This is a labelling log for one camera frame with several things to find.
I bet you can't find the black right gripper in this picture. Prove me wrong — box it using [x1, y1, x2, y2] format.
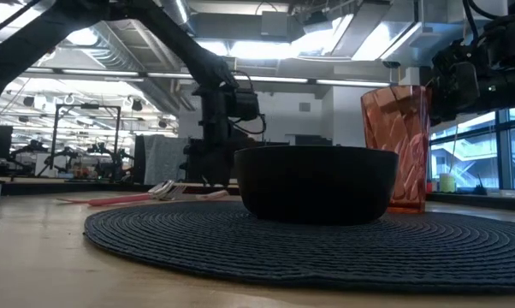
[429, 38, 483, 126]

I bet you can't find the yellow-green cup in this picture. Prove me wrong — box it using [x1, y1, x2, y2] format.
[439, 173, 457, 193]

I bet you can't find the black bowl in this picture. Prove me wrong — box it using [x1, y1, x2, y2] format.
[234, 145, 400, 227]

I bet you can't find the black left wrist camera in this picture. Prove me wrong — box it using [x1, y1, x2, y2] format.
[229, 87, 262, 122]

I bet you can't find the round dark woven placemat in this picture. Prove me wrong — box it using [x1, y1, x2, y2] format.
[83, 199, 515, 296]

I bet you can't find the pink-handled metal fork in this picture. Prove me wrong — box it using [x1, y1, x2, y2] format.
[88, 182, 186, 208]

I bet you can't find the red drinking straw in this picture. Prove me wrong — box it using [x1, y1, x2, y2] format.
[195, 189, 231, 202]

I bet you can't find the orange faceted plastic tumbler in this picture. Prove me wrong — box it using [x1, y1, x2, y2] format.
[360, 84, 433, 214]

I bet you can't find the grey covered cabinet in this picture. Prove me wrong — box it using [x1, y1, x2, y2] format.
[133, 134, 190, 186]

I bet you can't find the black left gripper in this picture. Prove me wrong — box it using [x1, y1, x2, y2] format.
[192, 83, 241, 187]

